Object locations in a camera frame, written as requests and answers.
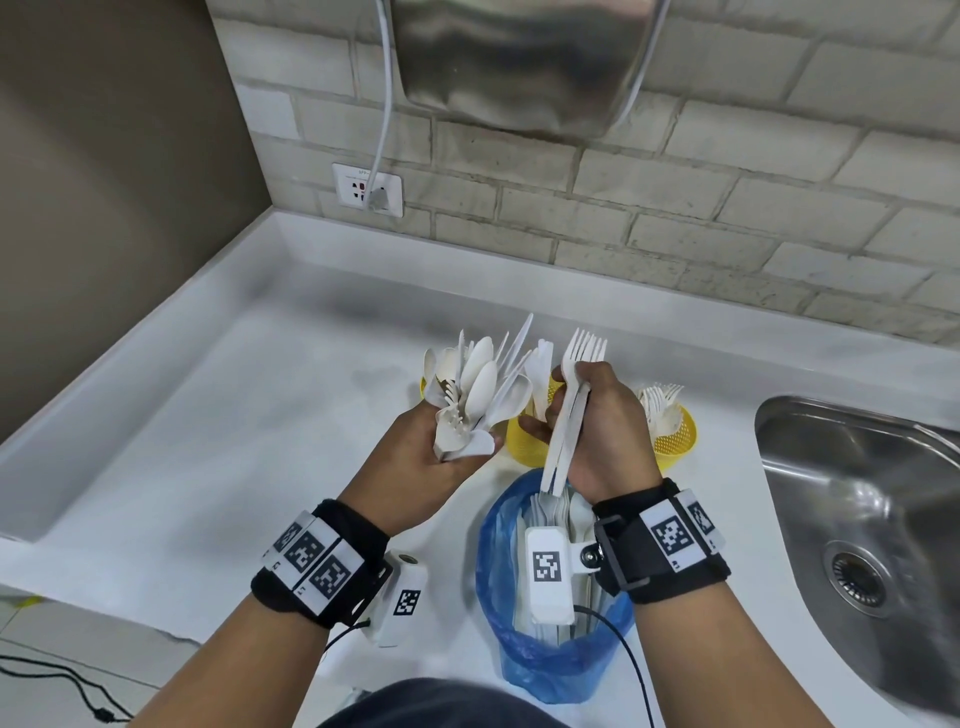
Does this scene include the person's right hand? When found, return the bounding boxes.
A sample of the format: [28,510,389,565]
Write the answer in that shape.
[518,361,663,505]

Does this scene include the person's left hand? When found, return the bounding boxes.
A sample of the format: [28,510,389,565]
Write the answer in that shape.
[337,397,505,538]

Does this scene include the bundle of white plastic cutlery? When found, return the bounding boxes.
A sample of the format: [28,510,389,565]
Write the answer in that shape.
[422,312,535,463]
[513,491,601,646]

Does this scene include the bundle of white forks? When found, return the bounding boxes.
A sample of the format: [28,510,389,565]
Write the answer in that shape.
[539,327,609,498]

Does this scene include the stack of white knives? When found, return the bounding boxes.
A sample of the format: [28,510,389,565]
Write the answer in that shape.
[524,338,556,421]

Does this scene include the blue plastic bag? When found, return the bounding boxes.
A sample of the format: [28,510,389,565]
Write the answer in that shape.
[477,468,635,705]

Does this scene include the person's right forearm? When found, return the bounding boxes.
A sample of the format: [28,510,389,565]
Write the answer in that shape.
[629,581,830,728]

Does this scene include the person's left forearm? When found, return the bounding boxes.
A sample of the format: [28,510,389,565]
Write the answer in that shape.
[127,592,331,728]

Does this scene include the person's dark shorts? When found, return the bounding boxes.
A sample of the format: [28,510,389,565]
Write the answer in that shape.
[318,678,571,728]

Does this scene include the black right wristband with markers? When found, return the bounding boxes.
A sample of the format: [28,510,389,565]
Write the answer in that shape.
[592,478,733,606]

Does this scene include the black wristband with markers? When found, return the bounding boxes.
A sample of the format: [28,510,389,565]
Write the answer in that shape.
[592,478,733,606]
[251,498,391,630]

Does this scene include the black left wristband with markers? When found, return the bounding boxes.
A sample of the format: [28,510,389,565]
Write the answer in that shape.
[251,498,391,630]

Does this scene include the stainless steel sink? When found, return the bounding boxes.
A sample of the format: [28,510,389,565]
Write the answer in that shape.
[755,395,960,718]

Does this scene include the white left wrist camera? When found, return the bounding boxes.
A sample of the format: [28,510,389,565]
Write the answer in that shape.
[362,551,430,650]

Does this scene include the black left wrist camera cable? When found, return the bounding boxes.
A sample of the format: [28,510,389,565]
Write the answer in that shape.
[322,618,373,654]

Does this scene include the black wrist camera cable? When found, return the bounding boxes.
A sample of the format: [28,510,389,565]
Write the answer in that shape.
[322,618,373,654]
[573,605,658,728]

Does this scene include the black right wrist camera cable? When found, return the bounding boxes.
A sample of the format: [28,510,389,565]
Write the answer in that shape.
[573,605,658,728]

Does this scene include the white wall socket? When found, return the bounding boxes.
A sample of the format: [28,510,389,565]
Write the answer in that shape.
[332,162,405,220]

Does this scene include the white plug with cable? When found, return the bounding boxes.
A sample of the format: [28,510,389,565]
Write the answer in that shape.
[367,0,399,215]

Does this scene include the stainless steel wall appliance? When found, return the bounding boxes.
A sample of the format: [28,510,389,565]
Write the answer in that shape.
[389,0,673,140]

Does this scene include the black floor cable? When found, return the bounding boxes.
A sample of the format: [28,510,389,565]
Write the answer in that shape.
[0,654,136,723]

